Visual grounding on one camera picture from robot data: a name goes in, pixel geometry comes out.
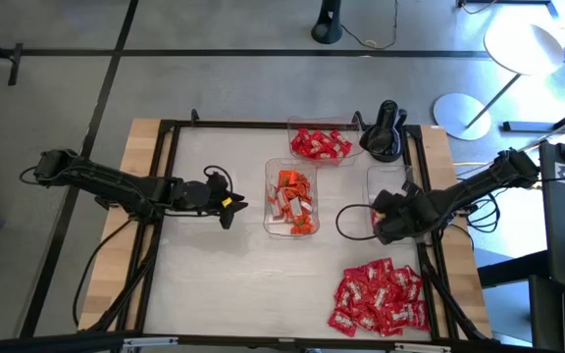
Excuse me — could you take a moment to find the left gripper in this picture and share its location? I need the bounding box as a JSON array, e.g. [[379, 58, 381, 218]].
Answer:
[[170, 179, 249, 230]]

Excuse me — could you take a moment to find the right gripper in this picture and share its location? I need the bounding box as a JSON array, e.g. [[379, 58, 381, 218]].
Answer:
[[373, 189, 440, 245]]

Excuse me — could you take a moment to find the clear plastic bin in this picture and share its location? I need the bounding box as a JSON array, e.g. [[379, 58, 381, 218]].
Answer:
[[262, 157, 321, 239], [365, 164, 425, 245], [286, 115, 365, 168]]

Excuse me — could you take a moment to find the black pole stand base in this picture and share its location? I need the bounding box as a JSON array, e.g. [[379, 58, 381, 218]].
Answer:
[[310, 0, 344, 45]]

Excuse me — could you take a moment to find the white round side table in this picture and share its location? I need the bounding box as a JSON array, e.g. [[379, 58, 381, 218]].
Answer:
[[433, 22, 565, 142]]

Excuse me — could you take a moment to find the black floor stand bar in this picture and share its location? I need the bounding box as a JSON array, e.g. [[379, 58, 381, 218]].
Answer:
[[6, 41, 25, 87]]

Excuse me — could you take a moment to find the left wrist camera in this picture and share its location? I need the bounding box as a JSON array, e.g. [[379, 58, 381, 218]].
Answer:
[[206, 170, 231, 196]]

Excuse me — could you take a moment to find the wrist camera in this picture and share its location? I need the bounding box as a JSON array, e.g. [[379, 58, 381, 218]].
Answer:
[[206, 170, 231, 196], [399, 179, 424, 202]]

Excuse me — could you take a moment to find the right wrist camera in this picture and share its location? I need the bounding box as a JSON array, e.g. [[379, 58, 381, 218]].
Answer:
[[399, 179, 424, 202]]

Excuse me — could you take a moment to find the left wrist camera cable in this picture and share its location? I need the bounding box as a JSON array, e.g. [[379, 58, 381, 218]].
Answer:
[[202, 165, 234, 195]]

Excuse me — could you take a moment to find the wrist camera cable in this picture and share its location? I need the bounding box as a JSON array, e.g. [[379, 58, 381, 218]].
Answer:
[[334, 203, 380, 242], [202, 165, 234, 195]]

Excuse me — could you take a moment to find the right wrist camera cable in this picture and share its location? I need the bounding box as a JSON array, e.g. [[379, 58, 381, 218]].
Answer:
[[334, 203, 380, 242]]

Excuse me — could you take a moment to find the silver mounting bracket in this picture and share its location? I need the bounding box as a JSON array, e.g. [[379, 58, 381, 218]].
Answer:
[[393, 342, 453, 353], [121, 335, 180, 350]]

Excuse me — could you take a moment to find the black desk frame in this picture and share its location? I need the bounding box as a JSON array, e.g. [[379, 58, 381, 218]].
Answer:
[[501, 95, 565, 133]]

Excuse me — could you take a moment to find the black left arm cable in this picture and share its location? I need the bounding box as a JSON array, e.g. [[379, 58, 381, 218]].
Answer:
[[71, 215, 139, 328]]

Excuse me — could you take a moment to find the thin black floor cable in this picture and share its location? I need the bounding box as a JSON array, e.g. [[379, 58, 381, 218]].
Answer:
[[339, 0, 400, 51]]

